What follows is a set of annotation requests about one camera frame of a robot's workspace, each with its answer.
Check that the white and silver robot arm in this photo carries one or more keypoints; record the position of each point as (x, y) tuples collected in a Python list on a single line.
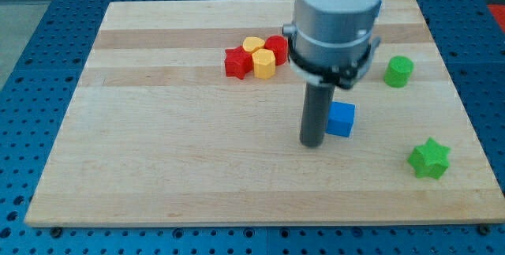
[(333, 32)]

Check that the red star block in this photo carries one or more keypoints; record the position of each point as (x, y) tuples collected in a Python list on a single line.
[(238, 62)]

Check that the blue cube block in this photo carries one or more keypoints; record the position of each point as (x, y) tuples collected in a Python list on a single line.
[(340, 120)]

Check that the green star block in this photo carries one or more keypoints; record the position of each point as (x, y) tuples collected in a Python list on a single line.
[(429, 160)]

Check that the yellow hexagon block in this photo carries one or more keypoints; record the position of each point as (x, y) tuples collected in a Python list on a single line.
[(263, 64)]

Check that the light wooden board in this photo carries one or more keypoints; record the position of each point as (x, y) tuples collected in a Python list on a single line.
[(156, 135)]

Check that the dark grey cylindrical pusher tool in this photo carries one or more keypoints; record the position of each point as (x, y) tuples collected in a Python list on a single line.
[(317, 103)]

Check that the yellow heart block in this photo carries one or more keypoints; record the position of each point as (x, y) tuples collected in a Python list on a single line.
[(252, 43)]

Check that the red cylinder block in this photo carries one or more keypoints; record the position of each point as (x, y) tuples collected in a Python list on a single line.
[(279, 46)]

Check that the green cylinder block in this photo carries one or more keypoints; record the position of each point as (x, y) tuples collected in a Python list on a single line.
[(398, 72)]

